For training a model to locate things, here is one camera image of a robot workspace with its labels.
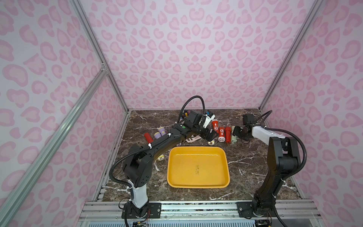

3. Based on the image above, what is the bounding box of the red white flashlight emblem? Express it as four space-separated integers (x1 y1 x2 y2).
218 127 226 142

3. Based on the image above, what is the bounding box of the plain red flashlight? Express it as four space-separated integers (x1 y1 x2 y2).
225 127 232 143

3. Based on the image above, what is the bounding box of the pale green flashlight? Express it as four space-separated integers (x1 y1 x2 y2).
231 126 237 143

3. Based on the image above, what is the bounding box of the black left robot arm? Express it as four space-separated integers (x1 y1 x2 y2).
123 123 218 209

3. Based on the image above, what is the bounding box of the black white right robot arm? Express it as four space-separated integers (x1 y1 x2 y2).
232 124 301 217

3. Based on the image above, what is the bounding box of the pink calculator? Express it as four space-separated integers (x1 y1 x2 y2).
186 135 201 143

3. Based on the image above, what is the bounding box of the pink metal pen bucket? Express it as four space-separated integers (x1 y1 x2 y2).
180 110 191 121

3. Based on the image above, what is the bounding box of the yellow plastic tray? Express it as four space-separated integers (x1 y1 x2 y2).
167 146 230 189

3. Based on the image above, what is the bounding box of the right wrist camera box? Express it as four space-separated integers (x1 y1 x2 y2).
243 113 256 125

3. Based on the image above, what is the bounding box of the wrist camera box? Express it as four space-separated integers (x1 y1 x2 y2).
183 111 216 128
243 113 256 125

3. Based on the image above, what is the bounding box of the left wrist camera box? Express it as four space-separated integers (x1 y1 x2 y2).
183 111 216 128

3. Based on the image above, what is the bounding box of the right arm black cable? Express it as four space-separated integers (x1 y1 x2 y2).
253 110 307 182

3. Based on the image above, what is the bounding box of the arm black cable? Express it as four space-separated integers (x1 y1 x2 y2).
253 110 307 182
109 95 207 188

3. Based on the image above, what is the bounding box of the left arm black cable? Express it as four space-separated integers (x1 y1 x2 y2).
109 95 207 188

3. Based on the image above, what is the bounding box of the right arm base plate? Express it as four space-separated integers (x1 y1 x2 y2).
236 201 276 219

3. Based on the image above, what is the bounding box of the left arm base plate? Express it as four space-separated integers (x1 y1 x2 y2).
122 201 162 219

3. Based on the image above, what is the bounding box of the aluminium front rail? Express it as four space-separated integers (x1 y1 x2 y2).
76 200 325 227

